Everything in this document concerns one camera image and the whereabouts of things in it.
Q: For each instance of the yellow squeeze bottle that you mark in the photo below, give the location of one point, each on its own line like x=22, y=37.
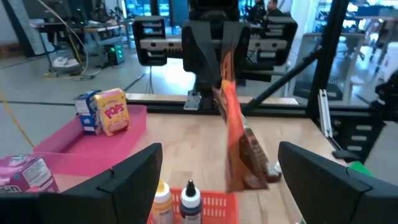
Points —
x=162, y=205

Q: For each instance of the small red dropper bottle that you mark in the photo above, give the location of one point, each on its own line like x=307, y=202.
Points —
x=274, y=174

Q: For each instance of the blue cereal box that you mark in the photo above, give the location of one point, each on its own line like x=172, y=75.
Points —
x=85, y=115

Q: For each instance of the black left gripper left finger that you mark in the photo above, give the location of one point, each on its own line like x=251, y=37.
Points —
x=133, y=186

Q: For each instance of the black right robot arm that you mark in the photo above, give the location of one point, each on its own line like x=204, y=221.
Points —
x=202, y=90

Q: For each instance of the pink plastic tray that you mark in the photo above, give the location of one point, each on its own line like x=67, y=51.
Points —
x=93, y=149

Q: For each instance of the green Apple Jacks cereal box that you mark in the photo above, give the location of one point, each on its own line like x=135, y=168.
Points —
x=359, y=168

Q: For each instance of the black aluminium table frame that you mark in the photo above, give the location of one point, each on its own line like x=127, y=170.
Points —
x=329, y=62

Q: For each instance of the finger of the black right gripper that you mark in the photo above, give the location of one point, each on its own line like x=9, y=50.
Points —
x=241, y=37
x=200, y=46

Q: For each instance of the orange plastic basket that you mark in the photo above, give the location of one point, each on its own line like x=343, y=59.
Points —
x=217, y=207

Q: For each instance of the computer with green lights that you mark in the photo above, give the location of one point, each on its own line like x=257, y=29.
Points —
x=113, y=53

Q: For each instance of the yellow Corn Pops cereal box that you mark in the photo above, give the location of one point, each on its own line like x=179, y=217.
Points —
x=112, y=112

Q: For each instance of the person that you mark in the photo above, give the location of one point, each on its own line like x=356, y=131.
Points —
x=273, y=7
x=257, y=11

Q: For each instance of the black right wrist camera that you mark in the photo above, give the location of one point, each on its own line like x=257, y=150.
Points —
x=214, y=9

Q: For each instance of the dark bottle with black tip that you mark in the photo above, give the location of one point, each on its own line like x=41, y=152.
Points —
x=190, y=205

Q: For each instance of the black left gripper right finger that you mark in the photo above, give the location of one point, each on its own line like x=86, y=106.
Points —
x=311, y=186

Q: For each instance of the white aluminium rail piece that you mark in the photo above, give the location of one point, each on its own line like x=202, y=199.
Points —
x=323, y=112

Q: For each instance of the wooden background table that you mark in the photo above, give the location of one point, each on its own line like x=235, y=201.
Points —
x=93, y=29

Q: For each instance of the orange snack bag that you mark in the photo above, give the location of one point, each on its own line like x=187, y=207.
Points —
x=239, y=137

